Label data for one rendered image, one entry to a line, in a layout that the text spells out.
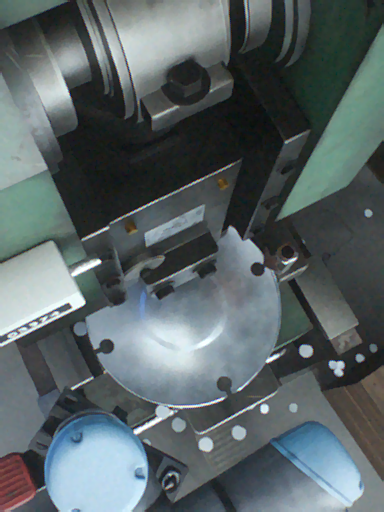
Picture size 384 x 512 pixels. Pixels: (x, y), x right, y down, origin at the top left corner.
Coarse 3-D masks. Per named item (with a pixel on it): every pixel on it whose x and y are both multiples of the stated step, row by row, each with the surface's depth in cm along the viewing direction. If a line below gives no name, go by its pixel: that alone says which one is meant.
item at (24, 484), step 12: (12, 456) 91; (0, 468) 91; (12, 468) 91; (24, 468) 91; (0, 480) 91; (12, 480) 91; (24, 480) 91; (0, 492) 90; (12, 492) 90; (24, 492) 90; (0, 504) 90; (12, 504) 90
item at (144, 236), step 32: (192, 128) 61; (224, 128) 61; (96, 160) 60; (128, 160) 59; (160, 160) 60; (192, 160) 60; (224, 160) 60; (96, 192) 59; (128, 192) 59; (160, 192) 59; (192, 192) 62; (224, 192) 67; (128, 224) 61; (160, 224) 66; (192, 224) 72; (128, 256) 72; (160, 256) 74; (192, 256) 78; (160, 288) 80
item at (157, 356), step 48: (240, 240) 99; (192, 288) 96; (240, 288) 97; (96, 336) 94; (144, 336) 95; (192, 336) 94; (240, 336) 95; (144, 384) 93; (192, 384) 93; (240, 384) 93
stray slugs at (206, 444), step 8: (80, 328) 102; (304, 352) 109; (160, 408) 105; (168, 408) 105; (248, 408) 106; (160, 416) 105; (176, 424) 105; (184, 424) 105; (240, 432) 105; (200, 440) 104; (208, 440) 104; (200, 448) 104; (208, 448) 104
